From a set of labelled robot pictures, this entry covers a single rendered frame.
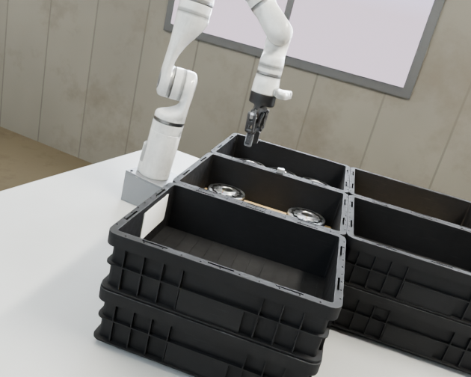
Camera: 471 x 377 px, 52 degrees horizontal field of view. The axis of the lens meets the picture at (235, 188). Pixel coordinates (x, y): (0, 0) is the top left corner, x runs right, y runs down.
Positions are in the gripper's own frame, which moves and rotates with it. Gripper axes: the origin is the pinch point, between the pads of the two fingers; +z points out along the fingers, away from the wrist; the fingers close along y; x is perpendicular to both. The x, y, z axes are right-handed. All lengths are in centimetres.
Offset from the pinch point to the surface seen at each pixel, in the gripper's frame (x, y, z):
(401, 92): 35, -150, -16
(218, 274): 19, 69, 6
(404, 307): 52, 35, 16
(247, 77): -55, -156, 0
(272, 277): 24, 47, 15
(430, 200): 55, -24, 7
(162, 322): 12, 70, 18
